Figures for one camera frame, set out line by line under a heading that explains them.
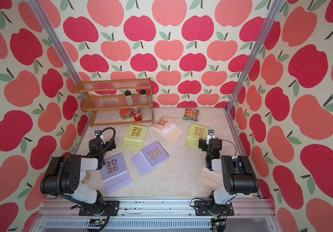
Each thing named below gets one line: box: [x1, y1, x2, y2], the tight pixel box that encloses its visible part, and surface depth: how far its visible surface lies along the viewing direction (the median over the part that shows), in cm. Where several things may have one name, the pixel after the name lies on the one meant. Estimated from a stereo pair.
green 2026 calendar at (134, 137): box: [120, 123, 149, 152], surface depth 105 cm
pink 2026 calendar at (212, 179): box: [197, 165, 224, 190], surface depth 86 cm
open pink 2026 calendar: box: [151, 116, 184, 145], surface depth 107 cm
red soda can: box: [132, 107, 143, 122], surface depth 107 cm
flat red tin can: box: [119, 107, 133, 120], surface depth 116 cm
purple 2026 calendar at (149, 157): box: [130, 140, 170, 177], surface depth 95 cm
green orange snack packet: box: [182, 108, 200, 122], surface depth 117 cm
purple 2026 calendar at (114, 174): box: [100, 152, 133, 196], surface depth 87 cm
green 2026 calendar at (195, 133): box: [184, 122, 211, 151], surface depth 106 cm
